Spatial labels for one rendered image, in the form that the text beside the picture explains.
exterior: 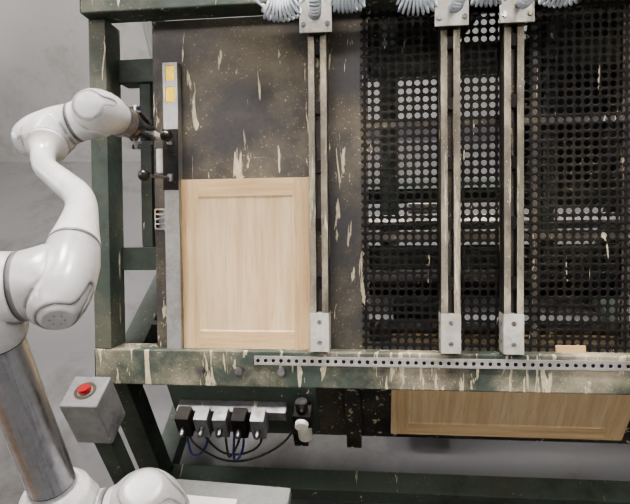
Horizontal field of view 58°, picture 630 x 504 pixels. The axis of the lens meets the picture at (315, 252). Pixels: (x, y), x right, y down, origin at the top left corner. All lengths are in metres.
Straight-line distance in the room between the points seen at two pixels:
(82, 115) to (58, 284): 0.53
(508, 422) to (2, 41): 4.77
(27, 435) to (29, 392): 0.09
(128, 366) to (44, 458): 0.75
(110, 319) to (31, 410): 0.80
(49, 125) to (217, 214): 0.63
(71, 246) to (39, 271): 0.07
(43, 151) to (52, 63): 3.94
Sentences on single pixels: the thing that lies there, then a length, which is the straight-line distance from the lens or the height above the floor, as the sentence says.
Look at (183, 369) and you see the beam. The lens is 1.97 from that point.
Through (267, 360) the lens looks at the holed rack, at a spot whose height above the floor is 0.89.
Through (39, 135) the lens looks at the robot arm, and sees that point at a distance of 1.55.
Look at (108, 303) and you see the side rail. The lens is 2.04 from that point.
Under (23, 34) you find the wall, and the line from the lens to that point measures 5.47.
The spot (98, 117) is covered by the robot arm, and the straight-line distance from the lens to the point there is 1.48.
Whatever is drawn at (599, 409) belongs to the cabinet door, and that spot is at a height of 0.43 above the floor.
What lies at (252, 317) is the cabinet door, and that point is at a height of 0.98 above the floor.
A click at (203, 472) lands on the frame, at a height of 0.18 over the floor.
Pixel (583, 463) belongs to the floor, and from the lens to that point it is 2.85.
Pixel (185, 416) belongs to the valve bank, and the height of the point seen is 0.76.
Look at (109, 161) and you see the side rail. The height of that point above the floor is 1.42.
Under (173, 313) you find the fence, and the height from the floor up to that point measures 1.00.
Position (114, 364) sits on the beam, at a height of 0.86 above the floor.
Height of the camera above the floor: 2.24
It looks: 36 degrees down
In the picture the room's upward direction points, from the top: 5 degrees counter-clockwise
